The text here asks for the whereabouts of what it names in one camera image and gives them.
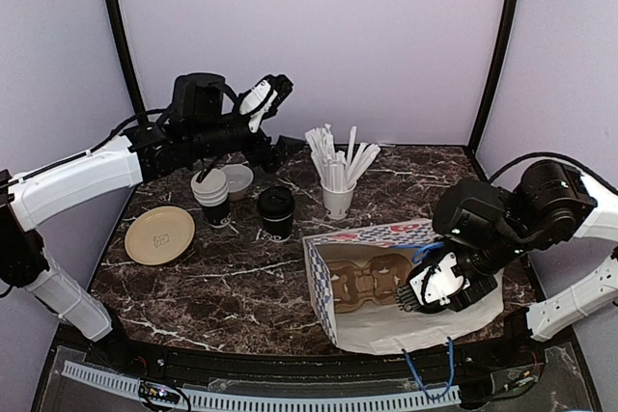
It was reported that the brown pulp cup carrier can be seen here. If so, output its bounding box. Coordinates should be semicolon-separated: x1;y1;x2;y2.
329;254;414;314

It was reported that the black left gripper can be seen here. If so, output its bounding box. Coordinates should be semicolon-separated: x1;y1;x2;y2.
186;91;307;173

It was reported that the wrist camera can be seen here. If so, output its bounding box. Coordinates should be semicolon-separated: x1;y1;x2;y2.
170;73;226;123
432;178;506;250

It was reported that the white cup holding straws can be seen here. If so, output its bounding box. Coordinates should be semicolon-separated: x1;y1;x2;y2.
322;184;356;220

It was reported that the stack of paper cups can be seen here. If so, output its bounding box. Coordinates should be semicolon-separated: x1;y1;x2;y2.
190;169;231;229

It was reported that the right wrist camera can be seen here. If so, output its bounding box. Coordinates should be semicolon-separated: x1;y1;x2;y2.
432;178;506;250

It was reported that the black front rail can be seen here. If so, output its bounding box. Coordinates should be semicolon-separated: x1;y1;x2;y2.
88;339;546;384

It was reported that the bundle of wrapped straws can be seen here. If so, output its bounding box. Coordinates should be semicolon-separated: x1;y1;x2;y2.
304;124;381;193

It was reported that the beige round plate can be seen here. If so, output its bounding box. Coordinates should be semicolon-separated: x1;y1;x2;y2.
125;206;195;266

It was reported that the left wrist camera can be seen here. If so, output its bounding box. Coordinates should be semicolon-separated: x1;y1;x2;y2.
170;73;226;123

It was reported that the checkered paper bag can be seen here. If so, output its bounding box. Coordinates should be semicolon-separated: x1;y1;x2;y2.
302;219;504;355

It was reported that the white ceramic bowl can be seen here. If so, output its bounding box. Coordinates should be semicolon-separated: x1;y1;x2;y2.
221;164;254;202

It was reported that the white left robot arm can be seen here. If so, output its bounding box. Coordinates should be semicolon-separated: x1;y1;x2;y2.
1;110;303;370

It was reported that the white slotted cable duct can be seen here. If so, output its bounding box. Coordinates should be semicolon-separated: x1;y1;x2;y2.
62;361;462;411

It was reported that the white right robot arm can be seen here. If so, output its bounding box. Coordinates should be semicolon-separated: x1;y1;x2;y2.
433;151;617;280

